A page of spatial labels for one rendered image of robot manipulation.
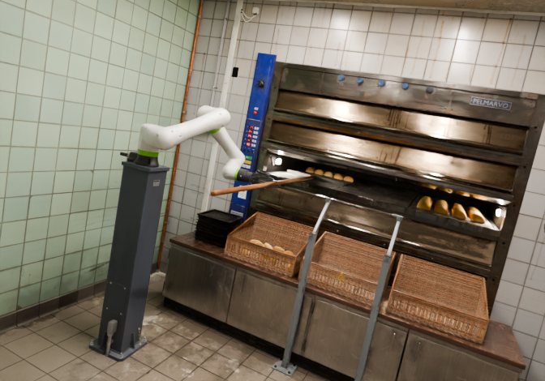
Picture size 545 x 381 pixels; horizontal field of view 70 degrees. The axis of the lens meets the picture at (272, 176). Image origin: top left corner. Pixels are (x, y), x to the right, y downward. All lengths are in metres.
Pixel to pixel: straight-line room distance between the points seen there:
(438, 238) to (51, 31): 2.84
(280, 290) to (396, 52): 1.89
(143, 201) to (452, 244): 2.09
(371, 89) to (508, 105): 0.91
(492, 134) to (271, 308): 1.91
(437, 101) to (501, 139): 0.48
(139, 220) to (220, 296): 0.93
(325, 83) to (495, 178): 1.39
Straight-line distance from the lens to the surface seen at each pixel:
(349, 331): 2.74
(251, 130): 3.34
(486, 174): 3.01
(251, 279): 2.88
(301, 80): 3.26
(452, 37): 3.12
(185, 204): 3.74
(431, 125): 3.02
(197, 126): 2.40
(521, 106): 3.07
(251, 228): 3.30
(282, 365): 2.93
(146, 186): 2.42
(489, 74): 3.06
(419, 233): 3.05
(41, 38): 2.77
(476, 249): 3.07
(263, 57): 3.38
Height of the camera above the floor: 1.57
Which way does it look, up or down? 7 degrees down
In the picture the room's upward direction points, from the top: 11 degrees clockwise
